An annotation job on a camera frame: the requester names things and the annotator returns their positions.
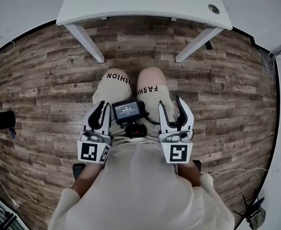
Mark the person's beige printed shorts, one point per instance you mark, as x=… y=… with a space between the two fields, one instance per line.
x=116 y=92

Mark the small black box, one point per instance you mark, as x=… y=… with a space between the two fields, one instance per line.
x=197 y=164

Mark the black metal railing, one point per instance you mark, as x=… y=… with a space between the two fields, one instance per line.
x=0 y=212

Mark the white table leg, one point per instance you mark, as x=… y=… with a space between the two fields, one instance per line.
x=195 y=44
x=104 y=18
x=173 y=19
x=87 y=43

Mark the person's beige t-shirt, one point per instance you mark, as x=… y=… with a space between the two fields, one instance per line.
x=142 y=190

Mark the person's right forearm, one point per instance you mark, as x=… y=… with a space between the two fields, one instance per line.
x=190 y=174

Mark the black tripod stand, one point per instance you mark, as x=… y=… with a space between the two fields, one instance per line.
x=254 y=213

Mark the small blue plastic bag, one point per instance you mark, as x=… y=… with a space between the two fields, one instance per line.
x=13 y=133

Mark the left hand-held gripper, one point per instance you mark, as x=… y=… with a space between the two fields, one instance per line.
x=87 y=151

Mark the black waste bin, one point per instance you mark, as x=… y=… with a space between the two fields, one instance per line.
x=5 y=120

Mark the black screen device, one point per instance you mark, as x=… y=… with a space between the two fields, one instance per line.
x=127 y=111

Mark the person's left forearm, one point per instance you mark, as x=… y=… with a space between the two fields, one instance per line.
x=87 y=178

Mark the small black plug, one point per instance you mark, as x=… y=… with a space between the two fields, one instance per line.
x=208 y=45

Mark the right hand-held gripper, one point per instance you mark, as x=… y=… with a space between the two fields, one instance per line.
x=178 y=152

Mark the person's left leg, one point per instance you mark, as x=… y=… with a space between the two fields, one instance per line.
x=117 y=70

